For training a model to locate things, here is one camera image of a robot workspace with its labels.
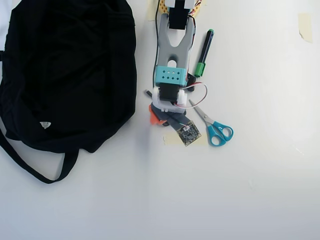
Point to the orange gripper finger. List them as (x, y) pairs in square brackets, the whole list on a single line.
[(153, 117)]

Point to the white grey teal robot arm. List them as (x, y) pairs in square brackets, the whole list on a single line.
[(165, 50)]

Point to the black fabric bag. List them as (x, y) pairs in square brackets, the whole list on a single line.
[(62, 75)]

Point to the long beige masking tape strip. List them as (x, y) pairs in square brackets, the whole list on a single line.
[(172, 140)]

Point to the black marker with green cap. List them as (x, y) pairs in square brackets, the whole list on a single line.
[(205, 50)]

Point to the narrow beige masking tape strip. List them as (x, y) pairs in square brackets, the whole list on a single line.
[(151, 12)]

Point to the yellow perforated base block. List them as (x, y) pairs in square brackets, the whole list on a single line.
[(163, 6)]

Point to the torn beige masking tape strip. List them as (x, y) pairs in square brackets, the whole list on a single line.
[(305, 27)]

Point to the square camera circuit board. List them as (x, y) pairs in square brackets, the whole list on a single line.
[(188, 133)]

